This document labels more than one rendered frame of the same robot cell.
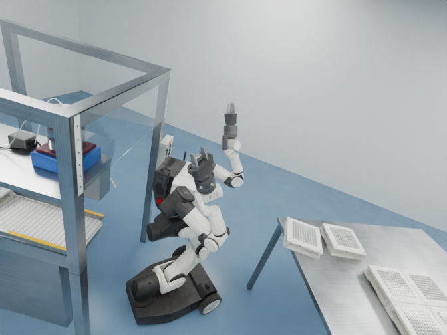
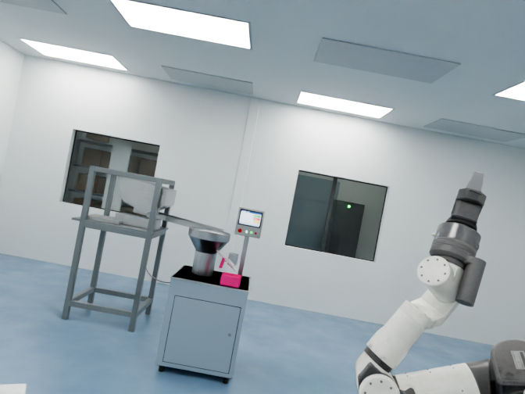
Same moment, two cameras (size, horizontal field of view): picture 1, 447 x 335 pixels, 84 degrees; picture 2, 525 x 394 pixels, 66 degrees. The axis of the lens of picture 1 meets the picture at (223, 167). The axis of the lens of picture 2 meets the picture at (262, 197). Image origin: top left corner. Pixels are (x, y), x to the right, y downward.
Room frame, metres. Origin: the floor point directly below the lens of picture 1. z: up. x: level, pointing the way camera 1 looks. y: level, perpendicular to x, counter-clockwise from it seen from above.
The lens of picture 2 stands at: (1.67, -0.52, 1.51)
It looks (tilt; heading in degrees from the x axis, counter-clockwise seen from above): 0 degrees down; 170
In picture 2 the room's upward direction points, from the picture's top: 11 degrees clockwise
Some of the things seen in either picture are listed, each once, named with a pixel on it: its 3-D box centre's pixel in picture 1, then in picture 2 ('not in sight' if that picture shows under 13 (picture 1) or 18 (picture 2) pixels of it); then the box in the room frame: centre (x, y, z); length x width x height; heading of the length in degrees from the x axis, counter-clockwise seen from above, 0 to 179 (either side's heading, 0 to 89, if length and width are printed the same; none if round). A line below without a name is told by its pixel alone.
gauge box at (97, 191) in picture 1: (85, 175); not in sight; (1.02, 0.69, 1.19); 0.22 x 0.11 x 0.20; 90
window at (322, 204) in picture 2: not in sight; (336, 216); (-4.05, 1.63, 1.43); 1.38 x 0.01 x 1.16; 80
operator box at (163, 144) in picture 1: (164, 153); not in sight; (1.75, 0.50, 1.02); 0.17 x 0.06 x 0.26; 0
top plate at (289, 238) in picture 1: (303, 234); not in sight; (1.36, -0.67, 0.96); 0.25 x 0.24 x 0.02; 175
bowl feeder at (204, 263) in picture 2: not in sight; (213, 253); (-1.83, -0.23, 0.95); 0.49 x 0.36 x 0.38; 80
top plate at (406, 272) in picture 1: (426, 288); not in sight; (1.20, -1.49, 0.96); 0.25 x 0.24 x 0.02; 12
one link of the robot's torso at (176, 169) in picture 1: (181, 188); not in sight; (1.20, 0.21, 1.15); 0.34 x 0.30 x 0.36; 177
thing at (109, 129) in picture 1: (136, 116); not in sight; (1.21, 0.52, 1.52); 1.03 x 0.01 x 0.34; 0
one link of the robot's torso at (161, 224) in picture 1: (171, 224); not in sight; (1.16, 0.22, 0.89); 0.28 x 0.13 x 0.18; 132
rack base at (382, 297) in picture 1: (390, 288); not in sight; (1.15, -1.25, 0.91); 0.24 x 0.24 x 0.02; 12
